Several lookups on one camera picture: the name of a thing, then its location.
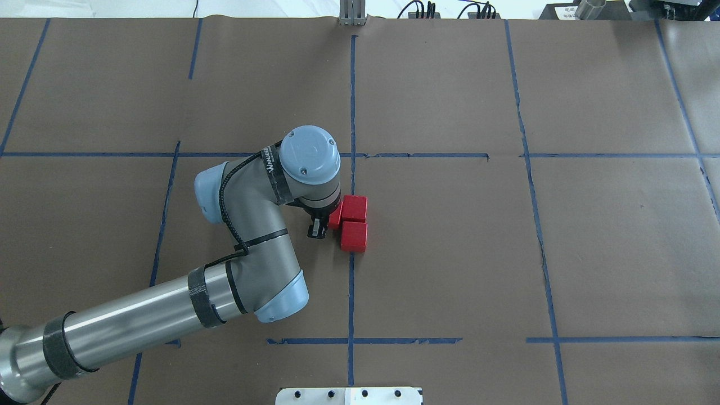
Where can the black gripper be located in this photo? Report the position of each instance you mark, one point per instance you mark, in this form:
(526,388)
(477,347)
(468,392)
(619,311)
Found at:
(318,224)

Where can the red block placed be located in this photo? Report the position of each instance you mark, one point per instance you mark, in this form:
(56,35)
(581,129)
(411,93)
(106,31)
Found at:
(335,219)
(353,237)
(354,209)

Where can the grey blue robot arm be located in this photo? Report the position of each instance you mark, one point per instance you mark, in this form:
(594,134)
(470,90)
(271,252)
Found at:
(261,275)

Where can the brown paper table cover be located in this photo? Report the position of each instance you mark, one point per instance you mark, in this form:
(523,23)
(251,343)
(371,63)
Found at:
(542,201)

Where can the metal cylinder can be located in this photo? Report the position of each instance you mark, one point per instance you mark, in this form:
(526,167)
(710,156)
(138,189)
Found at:
(589,9)

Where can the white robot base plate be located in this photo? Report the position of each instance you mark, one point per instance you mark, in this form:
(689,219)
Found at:
(351,395)

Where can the aluminium frame post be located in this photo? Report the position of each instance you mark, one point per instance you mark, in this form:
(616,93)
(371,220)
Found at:
(352,12)

